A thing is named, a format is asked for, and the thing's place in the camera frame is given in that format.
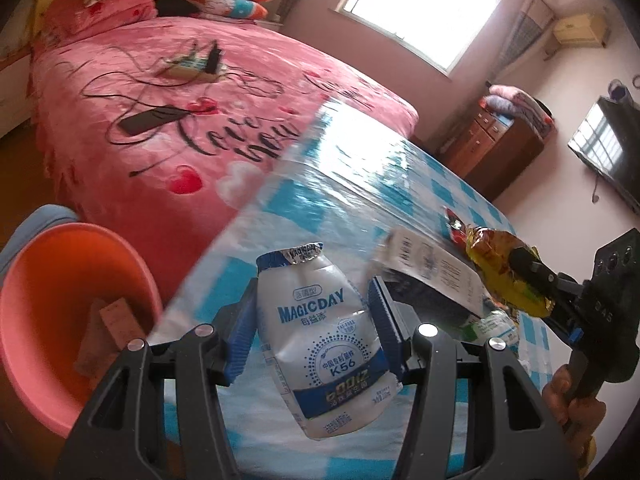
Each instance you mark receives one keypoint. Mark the red snack packet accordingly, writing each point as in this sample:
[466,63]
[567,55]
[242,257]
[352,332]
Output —
[456,225]

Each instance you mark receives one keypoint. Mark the white yogurt bottle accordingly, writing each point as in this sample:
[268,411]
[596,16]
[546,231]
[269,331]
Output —
[325,350]

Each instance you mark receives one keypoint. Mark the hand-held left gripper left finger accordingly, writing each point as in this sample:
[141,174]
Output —
[240,330]

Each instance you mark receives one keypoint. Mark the orange plastic bin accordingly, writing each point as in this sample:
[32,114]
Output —
[45,300]

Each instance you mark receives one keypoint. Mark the window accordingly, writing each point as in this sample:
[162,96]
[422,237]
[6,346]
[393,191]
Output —
[420,10]

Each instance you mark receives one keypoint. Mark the folded pink blanket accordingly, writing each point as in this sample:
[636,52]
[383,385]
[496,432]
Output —
[100,5]

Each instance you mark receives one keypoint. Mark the yellow foil wrapper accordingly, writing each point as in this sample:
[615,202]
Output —
[495,260]

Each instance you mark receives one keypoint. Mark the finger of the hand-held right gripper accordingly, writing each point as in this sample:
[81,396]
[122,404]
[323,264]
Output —
[545,280]

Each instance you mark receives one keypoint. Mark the folded quilts stack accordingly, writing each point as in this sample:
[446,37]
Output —
[520,107]

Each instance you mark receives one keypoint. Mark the white power strip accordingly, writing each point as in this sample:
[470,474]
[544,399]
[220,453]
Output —
[187,69]

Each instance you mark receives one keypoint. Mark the white nightstand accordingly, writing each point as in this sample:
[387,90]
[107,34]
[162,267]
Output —
[12,95]

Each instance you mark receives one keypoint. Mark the pink printed bed blanket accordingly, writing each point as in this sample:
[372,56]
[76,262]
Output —
[150,170]

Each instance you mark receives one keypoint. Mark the person's right hand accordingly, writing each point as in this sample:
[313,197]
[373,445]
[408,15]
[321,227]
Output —
[575,420]

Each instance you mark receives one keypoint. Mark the wooden cabinet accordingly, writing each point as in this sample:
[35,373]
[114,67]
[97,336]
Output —
[495,155]

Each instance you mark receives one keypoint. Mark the grey curtain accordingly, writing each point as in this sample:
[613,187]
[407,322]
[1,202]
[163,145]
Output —
[525,40]
[284,7]

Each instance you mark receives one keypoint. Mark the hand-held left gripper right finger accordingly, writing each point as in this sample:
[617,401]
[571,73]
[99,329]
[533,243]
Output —
[387,325]

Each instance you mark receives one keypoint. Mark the white green wipe packet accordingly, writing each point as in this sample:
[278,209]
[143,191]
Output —
[495,330]

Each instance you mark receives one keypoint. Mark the blue checkered tablecloth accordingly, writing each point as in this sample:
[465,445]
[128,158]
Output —
[340,195]

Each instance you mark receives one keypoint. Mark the brown paper packet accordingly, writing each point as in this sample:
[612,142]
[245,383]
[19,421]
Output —
[115,330]

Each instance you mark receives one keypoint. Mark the blue plastic bin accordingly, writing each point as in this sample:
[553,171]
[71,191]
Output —
[35,220]

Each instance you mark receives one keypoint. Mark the black charger plug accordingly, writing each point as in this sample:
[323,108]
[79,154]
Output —
[214,57]

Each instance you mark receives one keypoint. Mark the wall television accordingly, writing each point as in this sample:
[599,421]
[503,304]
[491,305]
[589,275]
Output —
[610,150]

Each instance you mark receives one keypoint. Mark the black phone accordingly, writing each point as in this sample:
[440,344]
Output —
[150,120]

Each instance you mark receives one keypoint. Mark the large white grey carton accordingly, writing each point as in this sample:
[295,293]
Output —
[430,260]

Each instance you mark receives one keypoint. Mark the black cloth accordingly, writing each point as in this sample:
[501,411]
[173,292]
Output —
[177,6]

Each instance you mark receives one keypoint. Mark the air conditioner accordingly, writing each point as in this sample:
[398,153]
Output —
[580,30]

